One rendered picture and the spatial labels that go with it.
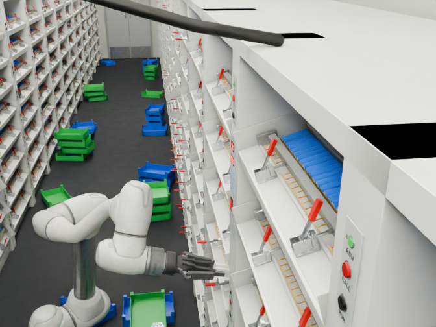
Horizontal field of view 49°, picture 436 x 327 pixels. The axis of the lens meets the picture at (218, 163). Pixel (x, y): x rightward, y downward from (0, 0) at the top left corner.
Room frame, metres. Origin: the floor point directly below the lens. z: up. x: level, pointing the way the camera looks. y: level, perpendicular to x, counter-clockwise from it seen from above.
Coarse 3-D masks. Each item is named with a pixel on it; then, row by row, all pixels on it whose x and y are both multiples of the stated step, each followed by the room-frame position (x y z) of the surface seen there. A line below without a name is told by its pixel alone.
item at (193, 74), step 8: (192, 16) 2.45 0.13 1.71; (192, 32) 2.45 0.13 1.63; (192, 40) 2.45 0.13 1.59; (192, 64) 2.45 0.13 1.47; (192, 72) 2.45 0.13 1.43; (192, 104) 2.45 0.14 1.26; (192, 112) 2.45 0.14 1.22; (192, 136) 2.45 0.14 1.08; (192, 144) 2.45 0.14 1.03; (192, 168) 2.45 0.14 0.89; (192, 176) 2.45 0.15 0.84; (192, 184) 2.45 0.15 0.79; (192, 200) 2.45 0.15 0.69; (192, 208) 2.45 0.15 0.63; (192, 216) 2.46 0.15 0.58; (192, 224) 2.48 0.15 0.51
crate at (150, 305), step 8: (136, 296) 2.27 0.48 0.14; (144, 296) 2.28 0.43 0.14; (152, 296) 2.29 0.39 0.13; (160, 296) 2.30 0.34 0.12; (136, 304) 2.25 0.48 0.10; (144, 304) 2.25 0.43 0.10; (152, 304) 2.25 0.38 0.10; (160, 304) 2.26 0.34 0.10; (136, 312) 2.20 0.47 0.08; (144, 312) 2.21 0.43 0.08; (152, 312) 2.21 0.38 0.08; (160, 312) 2.21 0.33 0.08; (136, 320) 2.16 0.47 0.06; (144, 320) 2.16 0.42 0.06; (152, 320) 2.16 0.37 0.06; (160, 320) 2.17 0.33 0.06
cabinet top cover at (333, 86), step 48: (192, 0) 2.29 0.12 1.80; (240, 48) 1.06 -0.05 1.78; (288, 48) 0.95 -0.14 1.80; (336, 48) 0.95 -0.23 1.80; (288, 96) 0.68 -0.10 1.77; (336, 96) 0.58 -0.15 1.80; (384, 96) 0.58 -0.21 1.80; (432, 96) 0.58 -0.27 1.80; (336, 144) 0.49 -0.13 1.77; (384, 144) 0.41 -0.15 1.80
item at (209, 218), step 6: (204, 216) 1.75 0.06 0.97; (210, 216) 1.76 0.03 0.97; (210, 222) 1.76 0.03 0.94; (216, 222) 1.75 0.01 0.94; (210, 228) 1.71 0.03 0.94; (210, 234) 1.67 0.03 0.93; (216, 234) 1.66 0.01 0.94; (210, 240) 1.63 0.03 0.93; (216, 252) 1.53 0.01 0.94; (222, 252) 1.53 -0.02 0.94; (216, 258) 1.50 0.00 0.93; (222, 258) 1.49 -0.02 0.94; (222, 288) 1.32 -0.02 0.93; (222, 294) 1.29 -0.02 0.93; (228, 294) 1.29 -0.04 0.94; (228, 300) 1.25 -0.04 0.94; (228, 306) 1.23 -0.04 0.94; (228, 312) 1.16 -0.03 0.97; (228, 318) 1.16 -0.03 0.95
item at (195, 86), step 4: (192, 80) 2.45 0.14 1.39; (196, 80) 2.45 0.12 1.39; (200, 80) 2.28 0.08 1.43; (188, 84) 2.44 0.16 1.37; (192, 84) 2.45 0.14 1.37; (196, 84) 2.45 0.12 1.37; (200, 84) 2.27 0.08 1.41; (192, 88) 2.45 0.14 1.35; (196, 88) 2.45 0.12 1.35; (200, 88) 2.44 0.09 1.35; (192, 92) 2.41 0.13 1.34; (196, 92) 2.39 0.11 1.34; (200, 92) 2.27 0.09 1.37; (192, 96) 2.34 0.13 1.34; (196, 96) 2.26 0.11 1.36; (200, 96) 2.27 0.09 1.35; (196, 100) 2.25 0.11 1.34; (200, 100) 2.23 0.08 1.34; (196, 104) 2.18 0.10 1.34; (200, 104) 2.16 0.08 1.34; (196, 108) 2.12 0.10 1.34; (200, 108) 2.10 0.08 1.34; (200, 112) 2.00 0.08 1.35; (200, 116) 1.85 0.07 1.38; (200, 120) 1.85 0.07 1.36
